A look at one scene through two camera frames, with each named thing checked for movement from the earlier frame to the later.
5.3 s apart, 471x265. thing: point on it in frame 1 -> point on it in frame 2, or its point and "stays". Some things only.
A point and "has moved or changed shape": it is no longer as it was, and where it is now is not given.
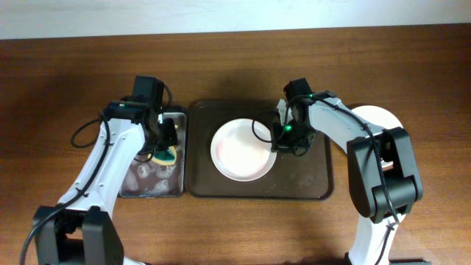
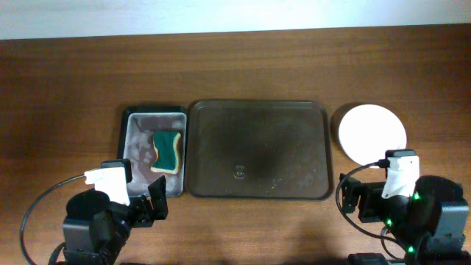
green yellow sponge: (167, 156) has moved or changed shape
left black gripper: (167, 135) -> (143, 210)
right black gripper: (285, 143) -> (360, 200)
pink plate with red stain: (241, 150) has moved or changed shape
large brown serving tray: (307, 176) stays
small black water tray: (145, 179) stays
